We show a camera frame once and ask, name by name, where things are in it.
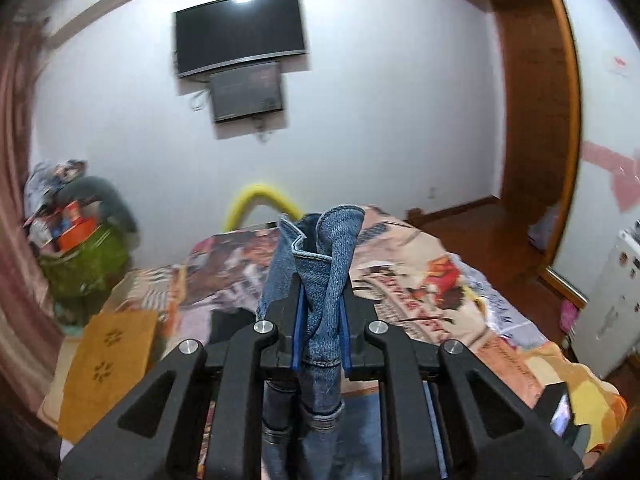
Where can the black device with screen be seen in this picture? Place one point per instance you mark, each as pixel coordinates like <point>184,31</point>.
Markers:
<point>557,410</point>

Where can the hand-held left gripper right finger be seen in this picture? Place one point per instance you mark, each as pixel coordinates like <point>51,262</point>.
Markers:
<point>352,347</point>

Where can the wooden door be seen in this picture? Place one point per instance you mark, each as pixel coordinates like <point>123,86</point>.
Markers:
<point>535,135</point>

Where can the wooden bed post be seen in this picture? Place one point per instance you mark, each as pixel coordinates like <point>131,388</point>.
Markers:
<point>415,216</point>

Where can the yellow foam tube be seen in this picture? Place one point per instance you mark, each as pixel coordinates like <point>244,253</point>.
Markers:
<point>250,197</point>

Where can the small pink wall sticker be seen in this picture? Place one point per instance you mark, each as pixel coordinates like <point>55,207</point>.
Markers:
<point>617,65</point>

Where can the small wall monitor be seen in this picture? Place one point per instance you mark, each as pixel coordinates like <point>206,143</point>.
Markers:
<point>246,92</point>

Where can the blue jeans pants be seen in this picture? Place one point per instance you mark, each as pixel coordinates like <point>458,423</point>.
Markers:
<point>325,310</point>

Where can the large pink wall sticker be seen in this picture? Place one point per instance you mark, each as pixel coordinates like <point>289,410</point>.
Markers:
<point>615,170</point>

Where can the wooden lap desk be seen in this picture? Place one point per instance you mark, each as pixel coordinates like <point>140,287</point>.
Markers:
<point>115,360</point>

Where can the striped cloth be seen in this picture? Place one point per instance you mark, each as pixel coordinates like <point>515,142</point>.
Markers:
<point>155,287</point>

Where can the pink item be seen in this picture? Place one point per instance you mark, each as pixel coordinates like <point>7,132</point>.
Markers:
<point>568,317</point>

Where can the printed blanket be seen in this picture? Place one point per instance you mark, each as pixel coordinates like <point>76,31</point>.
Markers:
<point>425,300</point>

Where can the large wall television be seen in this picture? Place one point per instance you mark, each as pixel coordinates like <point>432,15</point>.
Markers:
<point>240,30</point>

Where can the grey tube pillow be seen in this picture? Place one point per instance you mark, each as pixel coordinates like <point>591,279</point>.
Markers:
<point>110,197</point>

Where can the white wardrobe door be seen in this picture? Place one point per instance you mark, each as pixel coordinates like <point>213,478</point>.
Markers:
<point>605,110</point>

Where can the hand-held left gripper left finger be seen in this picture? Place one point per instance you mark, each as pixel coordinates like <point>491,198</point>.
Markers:
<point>298,332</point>

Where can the striped red curtain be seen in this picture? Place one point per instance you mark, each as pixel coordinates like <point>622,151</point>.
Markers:
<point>20,210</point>

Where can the pile of clothes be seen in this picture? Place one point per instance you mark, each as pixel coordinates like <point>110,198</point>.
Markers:
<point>50,185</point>

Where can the green storage bag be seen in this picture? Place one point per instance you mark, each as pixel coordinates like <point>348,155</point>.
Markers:
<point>85,270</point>

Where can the white cabinet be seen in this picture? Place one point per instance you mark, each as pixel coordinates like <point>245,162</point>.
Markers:
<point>610,310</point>

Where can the orange box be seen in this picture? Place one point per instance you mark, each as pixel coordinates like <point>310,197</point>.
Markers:
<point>75,235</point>

